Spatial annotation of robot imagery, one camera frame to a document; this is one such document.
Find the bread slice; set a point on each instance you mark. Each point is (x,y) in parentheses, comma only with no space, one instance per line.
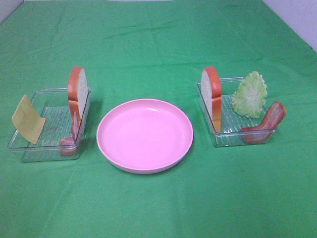
(212,95)
(77,92)

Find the green lettuce leaf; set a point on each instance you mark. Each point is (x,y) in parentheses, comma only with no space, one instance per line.
(249,98)

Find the bacon strip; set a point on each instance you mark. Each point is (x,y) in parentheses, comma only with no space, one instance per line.
(272,119)
(70,141)

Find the yellow cheese slice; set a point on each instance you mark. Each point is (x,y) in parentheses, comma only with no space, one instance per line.
(27,121)

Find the pink round plate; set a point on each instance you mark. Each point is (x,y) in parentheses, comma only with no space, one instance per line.
(145,136)

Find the right clear plastic tray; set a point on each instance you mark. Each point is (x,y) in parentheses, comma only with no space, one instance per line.
(231,123)

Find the clear plastic tray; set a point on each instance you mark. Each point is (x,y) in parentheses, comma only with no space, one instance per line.
(231,123)
(52,104)

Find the green tablecloth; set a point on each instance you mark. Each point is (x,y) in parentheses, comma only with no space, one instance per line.
(158,50)

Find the left clear plastic tray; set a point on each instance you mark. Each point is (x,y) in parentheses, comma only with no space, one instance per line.
(52,104)

